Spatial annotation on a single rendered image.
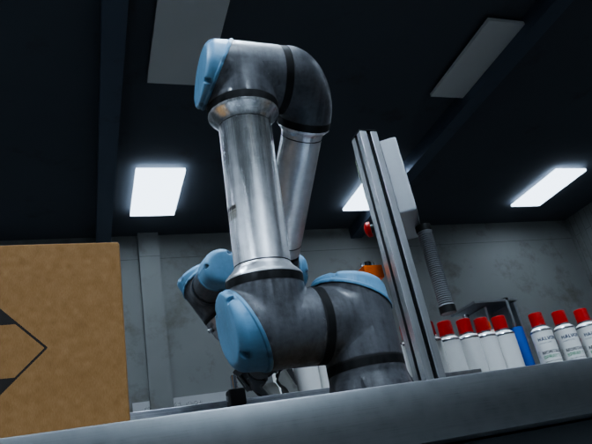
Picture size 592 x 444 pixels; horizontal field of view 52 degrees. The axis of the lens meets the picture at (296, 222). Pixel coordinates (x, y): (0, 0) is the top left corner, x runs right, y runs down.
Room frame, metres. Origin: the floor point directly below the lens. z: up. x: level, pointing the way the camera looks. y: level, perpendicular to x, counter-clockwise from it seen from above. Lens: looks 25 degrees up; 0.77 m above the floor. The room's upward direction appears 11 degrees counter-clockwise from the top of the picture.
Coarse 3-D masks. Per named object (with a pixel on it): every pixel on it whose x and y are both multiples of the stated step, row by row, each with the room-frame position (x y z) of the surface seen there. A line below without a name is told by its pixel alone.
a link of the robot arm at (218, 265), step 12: (216, 252) 1.04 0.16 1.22; (228, 252) 1.06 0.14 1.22; (204, 264) 1.04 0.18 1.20; (216, 264) 1.04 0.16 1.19; (228, 264) 1.05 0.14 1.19; (204, 276) 1.05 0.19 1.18; (216, 276) 1.04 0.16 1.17; (228, 276) 1.05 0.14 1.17; (204, 288) 1.08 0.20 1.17; (216, 288) 1.07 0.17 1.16; (204, 300) 1.13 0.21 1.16
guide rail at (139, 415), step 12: (456, 372) 1.34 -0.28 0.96; (468, 372) 1.36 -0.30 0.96; (480, 372) 1.37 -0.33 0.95; (264, 396) 1.16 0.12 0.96; (276, 396) 1.17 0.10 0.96; (288, 396) 1.18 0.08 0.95; (300, 396) 1.19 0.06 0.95; (168, 408) 1.09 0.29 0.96; (180, 408) 1.10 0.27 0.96; (192, 408) 1.11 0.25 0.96; (204, 408) 1.12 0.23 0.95; (216, 408) 1.13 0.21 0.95
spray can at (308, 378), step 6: (312, 366) 1.23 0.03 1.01; (294, 372) 1.24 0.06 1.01; (300, 372) 1.23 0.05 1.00; (306, 372) 1.23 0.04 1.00; (312, 372) 1.23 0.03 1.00; (318, 372) 1.24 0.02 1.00; (300, 378) 1.23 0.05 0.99; (306, 378) 1.23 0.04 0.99; (312, 378) 1.23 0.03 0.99; (318, 378) 1.24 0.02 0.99; (300, 384) 1.23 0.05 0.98; (306, 384) 1.23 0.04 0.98; (312, 384) 1.23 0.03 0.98; (318, 384) 1.23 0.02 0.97; (300, 390) 1.23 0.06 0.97
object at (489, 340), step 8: (480, 320) 1.42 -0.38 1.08; (480, 328) 1.43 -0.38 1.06; (488, 328) 1.43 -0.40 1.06; (480, 336) 1.42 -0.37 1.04; (488, 336) 1.41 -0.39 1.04; (496, 336) 1.43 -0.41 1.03; (488, 344) 1.42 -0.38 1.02; (496, 344) 1.42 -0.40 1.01; (488, 352) 1.42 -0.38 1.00; (496, 352) 1.42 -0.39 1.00; (488, 360) 1.42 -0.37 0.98; (496, 360) 1.41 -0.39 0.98; (504, 360) 1.43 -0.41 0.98; (496, 368) 1.42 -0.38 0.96; (504, 368) 1.42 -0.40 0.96
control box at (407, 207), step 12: (384, 144) 1.19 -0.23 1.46; (396, 144) 1.18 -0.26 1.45; (384, 156) 1.19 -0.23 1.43; (396, 156) 1.18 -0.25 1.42; (396, 168) 1.18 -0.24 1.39; (396, 180) 1.19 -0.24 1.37; (408, 180) 1.18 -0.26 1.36; (396, 192) 1.19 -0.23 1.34; (408, 192) 1.18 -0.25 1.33; (408, 204) 1.18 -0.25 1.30; (408, 216) 1.21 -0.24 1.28; (408, 228) 1.28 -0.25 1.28
